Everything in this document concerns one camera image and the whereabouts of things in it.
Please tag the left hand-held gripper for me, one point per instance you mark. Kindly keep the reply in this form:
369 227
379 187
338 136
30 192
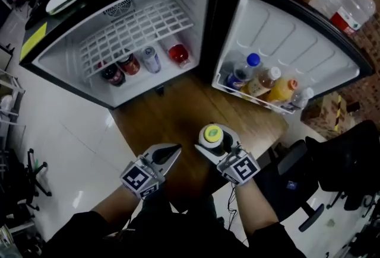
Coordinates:
138 178

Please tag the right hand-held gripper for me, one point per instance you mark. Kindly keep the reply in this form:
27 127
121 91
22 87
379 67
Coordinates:
242 168

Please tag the drink bottle with yellow cap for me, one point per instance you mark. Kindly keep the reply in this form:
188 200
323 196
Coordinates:
210 133

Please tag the black mini fridge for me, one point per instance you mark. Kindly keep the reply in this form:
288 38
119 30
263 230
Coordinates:
59 33

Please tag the person's right forearm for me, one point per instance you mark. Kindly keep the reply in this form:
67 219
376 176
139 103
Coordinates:
256 206

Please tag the person's left forearm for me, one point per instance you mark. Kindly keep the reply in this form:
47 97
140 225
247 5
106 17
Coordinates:
118 203

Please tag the blue-capped drink bottle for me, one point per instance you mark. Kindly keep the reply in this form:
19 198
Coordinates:
242 73

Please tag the silver drink can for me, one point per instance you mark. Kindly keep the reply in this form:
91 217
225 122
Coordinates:
151 59

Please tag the black fridge door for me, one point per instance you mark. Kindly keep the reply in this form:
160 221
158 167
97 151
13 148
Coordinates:
297 43

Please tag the brown tea bottle white cap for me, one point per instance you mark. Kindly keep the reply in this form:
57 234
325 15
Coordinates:
261 83

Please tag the person's black clothing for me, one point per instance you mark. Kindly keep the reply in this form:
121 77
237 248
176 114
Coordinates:
178 236

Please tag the orange juice bottle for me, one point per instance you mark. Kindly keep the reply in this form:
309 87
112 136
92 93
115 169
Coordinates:
282 90

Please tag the clear bottle with white cap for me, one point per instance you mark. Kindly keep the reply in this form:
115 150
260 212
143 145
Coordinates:
301 98

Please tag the cardboard box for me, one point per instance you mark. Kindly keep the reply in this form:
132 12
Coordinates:
323 114

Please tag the black office chair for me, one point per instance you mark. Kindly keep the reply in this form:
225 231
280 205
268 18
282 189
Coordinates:
341 156

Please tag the black chair base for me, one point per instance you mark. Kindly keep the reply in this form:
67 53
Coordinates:
37 176

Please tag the metal shelf rack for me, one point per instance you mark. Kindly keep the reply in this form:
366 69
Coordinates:
9 93

